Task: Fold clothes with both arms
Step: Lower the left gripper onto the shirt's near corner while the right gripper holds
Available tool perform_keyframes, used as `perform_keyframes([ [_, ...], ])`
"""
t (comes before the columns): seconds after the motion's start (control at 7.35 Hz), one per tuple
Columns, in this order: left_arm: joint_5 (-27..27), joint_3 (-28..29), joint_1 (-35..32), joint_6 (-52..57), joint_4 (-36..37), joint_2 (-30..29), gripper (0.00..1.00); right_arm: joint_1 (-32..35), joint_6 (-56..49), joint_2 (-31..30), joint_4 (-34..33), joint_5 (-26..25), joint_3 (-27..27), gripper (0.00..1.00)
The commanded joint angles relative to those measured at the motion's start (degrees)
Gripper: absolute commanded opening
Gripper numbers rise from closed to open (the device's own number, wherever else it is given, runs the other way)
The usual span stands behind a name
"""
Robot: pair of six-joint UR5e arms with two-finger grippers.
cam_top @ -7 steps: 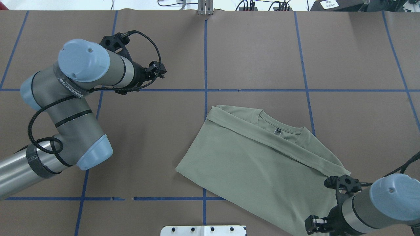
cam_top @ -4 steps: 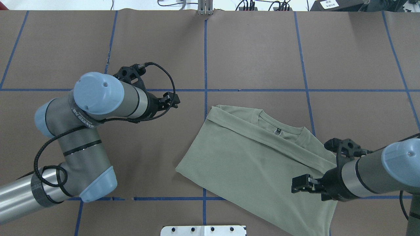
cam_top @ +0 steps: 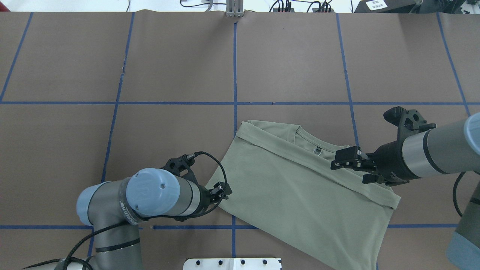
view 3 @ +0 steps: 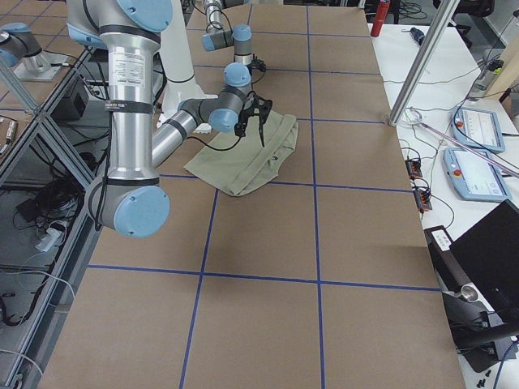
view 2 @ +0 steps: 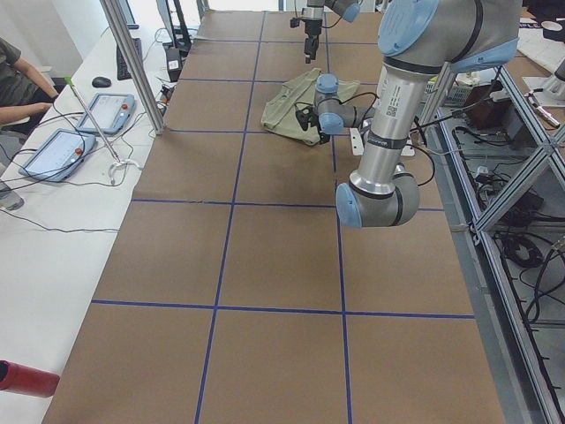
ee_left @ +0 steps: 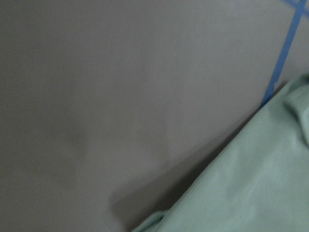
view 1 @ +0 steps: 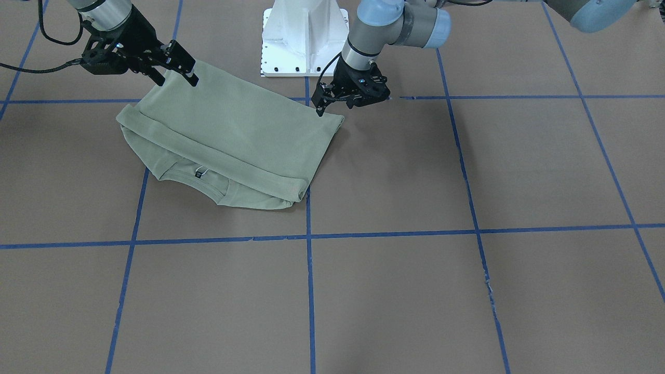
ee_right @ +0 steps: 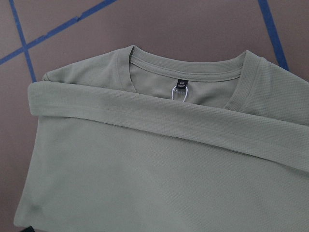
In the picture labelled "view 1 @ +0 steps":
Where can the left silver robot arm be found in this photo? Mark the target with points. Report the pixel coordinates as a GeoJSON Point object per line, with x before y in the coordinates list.
{"type": "Point", "coordinates": [413, 24]}

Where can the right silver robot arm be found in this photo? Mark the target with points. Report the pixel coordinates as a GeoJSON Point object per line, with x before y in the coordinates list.
{"type": "Point", "coordinates": [83, 7]}

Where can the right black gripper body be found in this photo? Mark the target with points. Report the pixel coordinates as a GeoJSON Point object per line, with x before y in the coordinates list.
{"type": "Point", "coordinates": [134, 32]}

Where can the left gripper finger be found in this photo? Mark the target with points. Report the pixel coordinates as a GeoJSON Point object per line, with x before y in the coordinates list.
{"type": "Point", "coordinates": [350, 102]}
{"type": "Point", "coordinates": [323, 95]}

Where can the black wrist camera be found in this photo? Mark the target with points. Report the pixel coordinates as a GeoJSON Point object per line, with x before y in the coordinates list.
{"type": "Point", "coordinates": [100, 58]}
{"type": "Point", "coordinates": [369, 84]}

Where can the white camera mast with base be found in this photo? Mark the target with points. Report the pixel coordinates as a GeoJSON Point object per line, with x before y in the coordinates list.
{"type": "Point", "coordinates": [300, 38]}

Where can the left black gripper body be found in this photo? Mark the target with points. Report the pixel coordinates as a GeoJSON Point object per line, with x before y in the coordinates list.
{"type": "Point", "coordinates": [344, 79]}

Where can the olive green long-sleeve shirt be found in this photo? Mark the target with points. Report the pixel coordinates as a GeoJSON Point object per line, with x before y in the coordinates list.
{"type": "Point", "coordinates": [239, 144]}

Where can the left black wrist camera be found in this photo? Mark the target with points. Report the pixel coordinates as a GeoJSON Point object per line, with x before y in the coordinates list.
{"type": "Point", "coordinates": [369, 84]}

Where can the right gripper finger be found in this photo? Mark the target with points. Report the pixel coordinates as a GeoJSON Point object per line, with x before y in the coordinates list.
{"type": "Point", "coordinates": [179, 60]}
{"type": "Point", "coordinates": [152, 73]}

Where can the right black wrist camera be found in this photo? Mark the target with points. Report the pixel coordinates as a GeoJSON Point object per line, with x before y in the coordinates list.
{"type": "Point", "coordinates": [100, 58]}

